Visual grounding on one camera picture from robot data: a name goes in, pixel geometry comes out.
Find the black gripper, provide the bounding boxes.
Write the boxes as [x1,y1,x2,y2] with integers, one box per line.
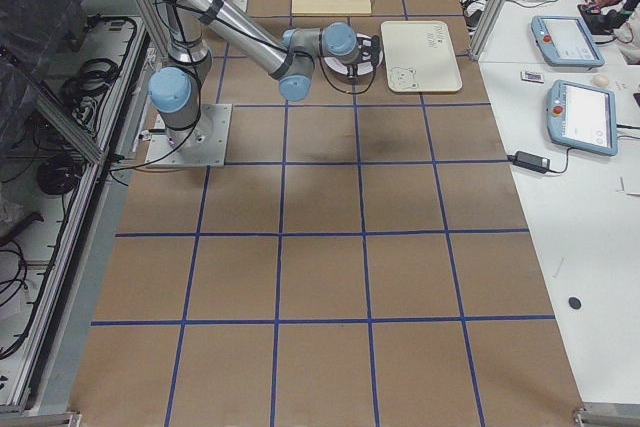
[357,34,383,72]

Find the cream bear tray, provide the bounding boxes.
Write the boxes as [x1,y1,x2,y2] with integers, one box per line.
[380,21,463,93]

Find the white ridged plate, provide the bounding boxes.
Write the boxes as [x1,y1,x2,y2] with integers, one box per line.
[323,40,373,81]

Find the upper teach pendant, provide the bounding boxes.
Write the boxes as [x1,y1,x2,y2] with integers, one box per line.
[530,16,605,68]

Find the teach pendant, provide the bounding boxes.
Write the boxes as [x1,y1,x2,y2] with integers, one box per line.
[546,80,618,157]
[530,16,605,68]

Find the black power brick on table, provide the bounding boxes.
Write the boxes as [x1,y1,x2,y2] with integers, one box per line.
[507,151,550,174]

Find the white side table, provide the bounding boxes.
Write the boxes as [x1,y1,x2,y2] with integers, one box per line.
[480,0,639,404]

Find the lower teach pendant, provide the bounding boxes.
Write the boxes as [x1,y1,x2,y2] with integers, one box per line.
[546,80,618,157]

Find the person at side table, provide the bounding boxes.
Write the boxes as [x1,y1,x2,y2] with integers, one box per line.
[579,0,639,65]

